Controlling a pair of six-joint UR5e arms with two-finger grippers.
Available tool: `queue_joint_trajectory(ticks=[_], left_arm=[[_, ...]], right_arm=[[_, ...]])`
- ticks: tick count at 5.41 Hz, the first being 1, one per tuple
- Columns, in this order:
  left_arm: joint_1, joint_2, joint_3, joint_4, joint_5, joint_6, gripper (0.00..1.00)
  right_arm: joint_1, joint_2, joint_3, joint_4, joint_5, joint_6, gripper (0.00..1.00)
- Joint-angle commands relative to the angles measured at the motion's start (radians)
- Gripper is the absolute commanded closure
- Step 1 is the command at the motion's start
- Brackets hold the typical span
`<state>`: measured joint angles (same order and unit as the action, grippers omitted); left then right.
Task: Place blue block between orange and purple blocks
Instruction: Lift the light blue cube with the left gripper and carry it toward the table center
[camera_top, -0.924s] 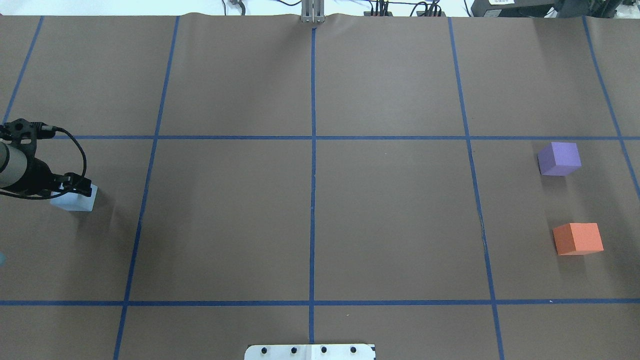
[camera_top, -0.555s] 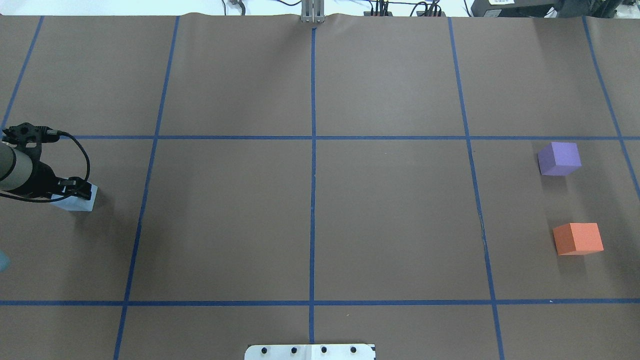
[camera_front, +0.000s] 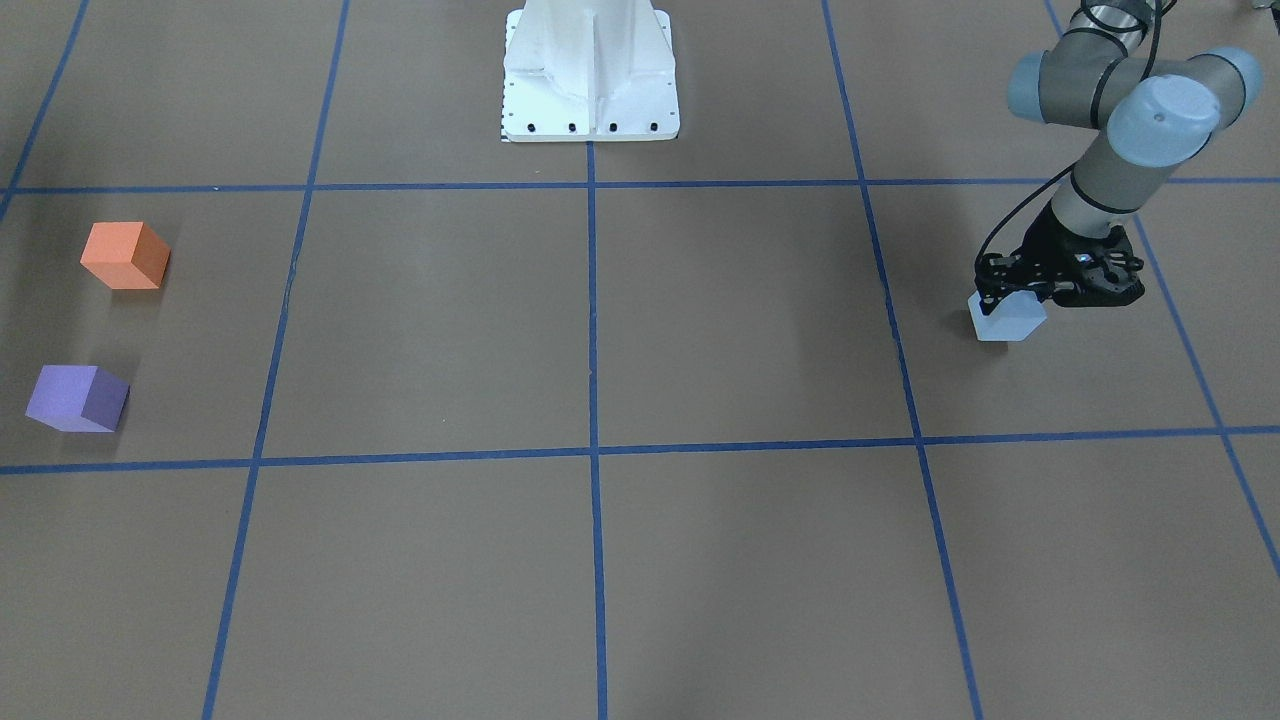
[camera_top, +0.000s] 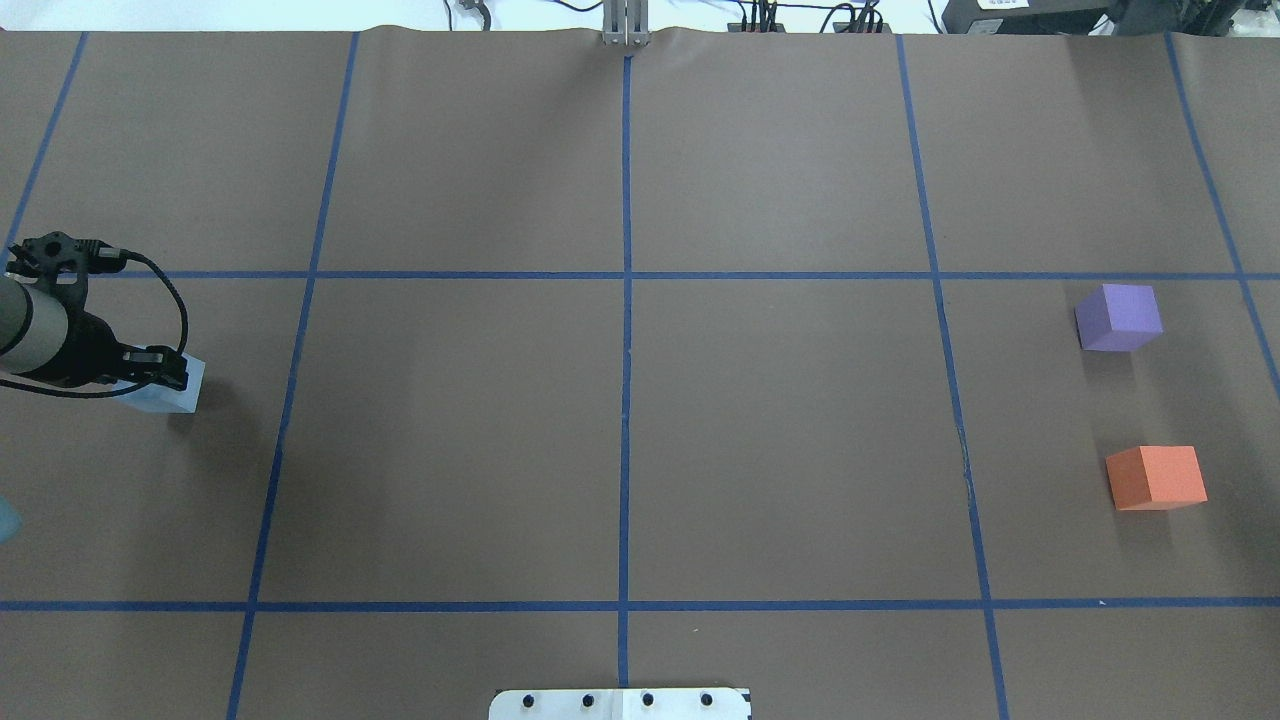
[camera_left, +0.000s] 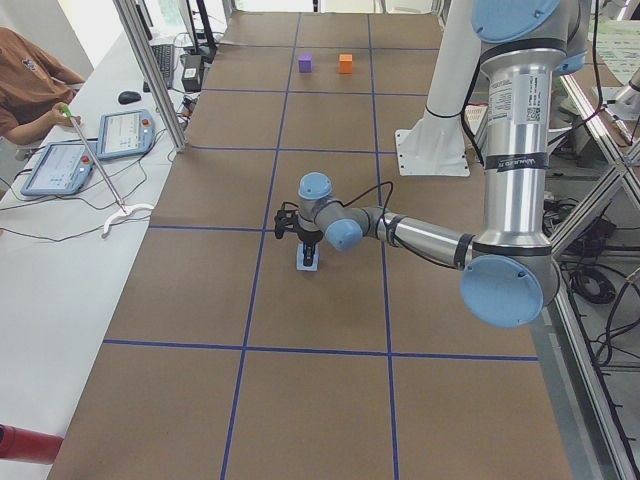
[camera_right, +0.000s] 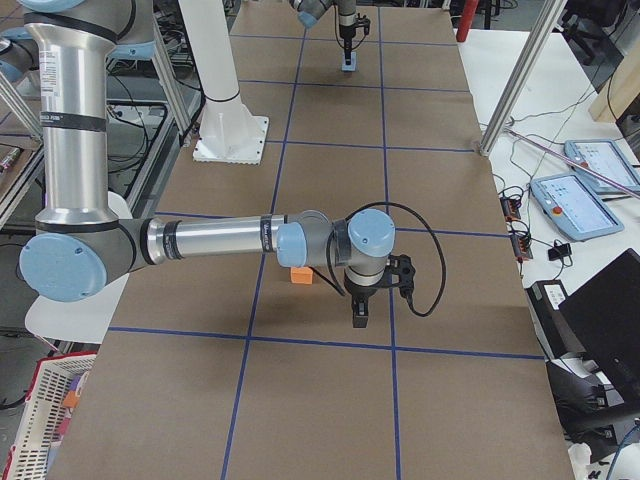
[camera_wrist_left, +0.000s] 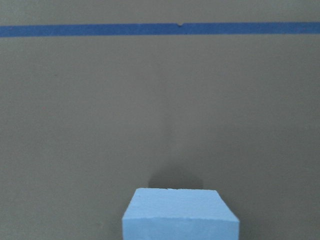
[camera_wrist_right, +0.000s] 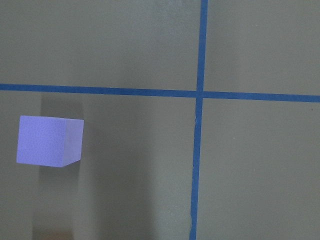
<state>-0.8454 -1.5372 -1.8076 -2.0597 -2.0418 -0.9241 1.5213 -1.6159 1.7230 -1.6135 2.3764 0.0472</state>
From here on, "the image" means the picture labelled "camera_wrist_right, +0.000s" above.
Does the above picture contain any purple foam block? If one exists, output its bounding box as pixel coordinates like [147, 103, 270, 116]
[16, 115, 84, 168]

